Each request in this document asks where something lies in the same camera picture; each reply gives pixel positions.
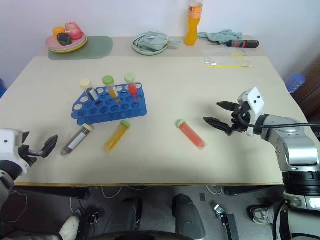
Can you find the yellow plate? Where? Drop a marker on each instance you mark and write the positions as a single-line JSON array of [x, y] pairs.
[[67, 50]]

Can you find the pink toy food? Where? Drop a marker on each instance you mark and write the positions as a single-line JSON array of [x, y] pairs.
[[73, 30]]

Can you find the blue plastic stool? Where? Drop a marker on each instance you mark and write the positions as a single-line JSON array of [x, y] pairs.
[[295, 82], [2, 88]]

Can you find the pale green plate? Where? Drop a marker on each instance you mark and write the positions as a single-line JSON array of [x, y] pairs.
[[147, 51]]

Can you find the clear zip bag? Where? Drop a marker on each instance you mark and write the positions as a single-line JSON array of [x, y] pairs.
[[225, 58]]

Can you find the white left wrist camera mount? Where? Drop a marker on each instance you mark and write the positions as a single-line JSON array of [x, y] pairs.
[[10, 147]]

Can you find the orange toy fruit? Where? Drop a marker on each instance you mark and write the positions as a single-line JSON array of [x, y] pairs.
[[58, 31]]

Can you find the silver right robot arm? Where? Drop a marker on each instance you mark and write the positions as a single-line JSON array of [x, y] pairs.
[[297, 145]]

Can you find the grey sneaker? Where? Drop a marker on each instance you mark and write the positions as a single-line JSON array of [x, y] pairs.
[[262, 213]]

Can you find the brown wooden cabinet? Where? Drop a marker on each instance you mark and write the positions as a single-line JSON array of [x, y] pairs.
[[310, 90]]

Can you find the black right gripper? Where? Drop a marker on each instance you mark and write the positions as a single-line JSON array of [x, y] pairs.
[[240, 122]]

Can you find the black and green toy food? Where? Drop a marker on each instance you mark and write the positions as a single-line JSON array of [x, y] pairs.
[[64, 39]]

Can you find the light green plate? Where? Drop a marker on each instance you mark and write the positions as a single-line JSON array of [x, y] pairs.
[[77, 45]]

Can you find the white shoe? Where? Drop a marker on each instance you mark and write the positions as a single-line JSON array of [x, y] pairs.
[[69, 227]]

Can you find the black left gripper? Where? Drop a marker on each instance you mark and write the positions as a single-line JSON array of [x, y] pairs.
[[26, 155]]

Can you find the crumpled green cloth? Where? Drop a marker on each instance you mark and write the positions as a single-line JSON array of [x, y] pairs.
[[220, 35]]

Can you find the black table frame bar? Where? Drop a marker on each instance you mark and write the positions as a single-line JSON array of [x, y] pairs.
[[252, 191], [50, 192]]

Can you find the pink plate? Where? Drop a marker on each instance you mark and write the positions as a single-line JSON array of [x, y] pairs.
[[53, 41]]

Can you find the black and red tool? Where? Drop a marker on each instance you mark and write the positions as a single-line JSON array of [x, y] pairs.
[[243, 44]]

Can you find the green placemat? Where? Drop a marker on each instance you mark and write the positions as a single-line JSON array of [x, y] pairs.
[[97, 48]]

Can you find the orange drink bottle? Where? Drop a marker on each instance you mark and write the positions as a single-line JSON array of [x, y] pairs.
[[192, 30]]

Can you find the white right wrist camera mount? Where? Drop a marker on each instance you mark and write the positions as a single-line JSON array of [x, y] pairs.
[[255, 100]]

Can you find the blue test tube rack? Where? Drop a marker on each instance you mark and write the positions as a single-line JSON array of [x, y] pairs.
[[117, 113]]

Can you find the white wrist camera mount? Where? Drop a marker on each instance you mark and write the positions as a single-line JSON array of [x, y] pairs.
[[10, 147], [255, 100]]

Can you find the dark rounded shape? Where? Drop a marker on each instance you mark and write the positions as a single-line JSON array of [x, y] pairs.
[[188, 217]]

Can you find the black caster leg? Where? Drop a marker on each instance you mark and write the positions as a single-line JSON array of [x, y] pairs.
[[228, 222]]

